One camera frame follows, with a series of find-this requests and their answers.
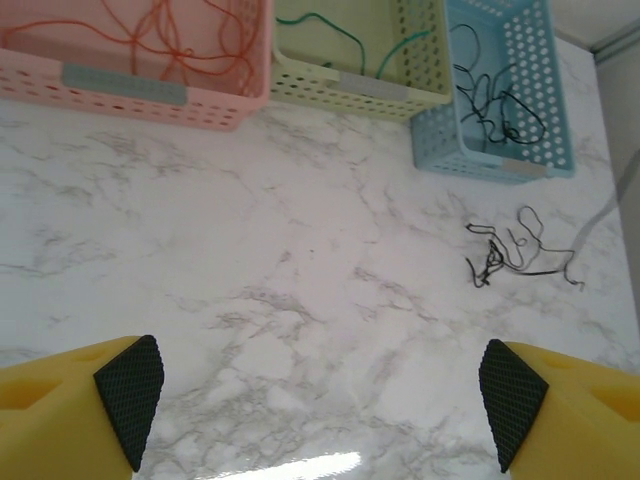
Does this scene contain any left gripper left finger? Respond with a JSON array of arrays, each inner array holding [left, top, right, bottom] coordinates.
[[0, 333, 166, 480]]

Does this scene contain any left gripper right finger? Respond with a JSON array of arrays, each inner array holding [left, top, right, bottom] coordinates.
[[478, 338, 640, 480]]

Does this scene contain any thin grey cable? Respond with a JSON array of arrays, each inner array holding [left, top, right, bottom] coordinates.
[[467, 205, 587, 294]]

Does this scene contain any thin black cable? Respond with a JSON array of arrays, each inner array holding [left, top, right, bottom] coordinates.
[[492, 92, 547, 149], [449, 23, 484, 101], [459, 62, 519, 126], [477, 114, 521, 151], [465, 238, 506, 291]]

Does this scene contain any thin red cable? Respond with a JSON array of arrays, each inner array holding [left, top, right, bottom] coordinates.
[[128, 0, 201, 84]]

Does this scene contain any thin orange cable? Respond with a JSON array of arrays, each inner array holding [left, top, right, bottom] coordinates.
[[0, 0, 261, 96]]

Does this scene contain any thin green cable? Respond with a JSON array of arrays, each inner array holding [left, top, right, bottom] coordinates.
[[276, 13, 369, 74], [375, 29, 432, 81]]

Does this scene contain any blue plastic basket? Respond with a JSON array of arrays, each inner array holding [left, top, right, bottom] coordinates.
[[410, 0, 577, 186]]

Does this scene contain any pink plastic basket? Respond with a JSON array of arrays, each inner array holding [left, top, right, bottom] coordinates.
[[0, 0, 274, 134]]

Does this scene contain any green plastic basket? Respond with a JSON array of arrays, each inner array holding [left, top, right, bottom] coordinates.
[[269, 0, 454, 125]]

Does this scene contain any aluminium frame post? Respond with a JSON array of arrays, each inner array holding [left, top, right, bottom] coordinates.
[[588, 19, 640, 64]]

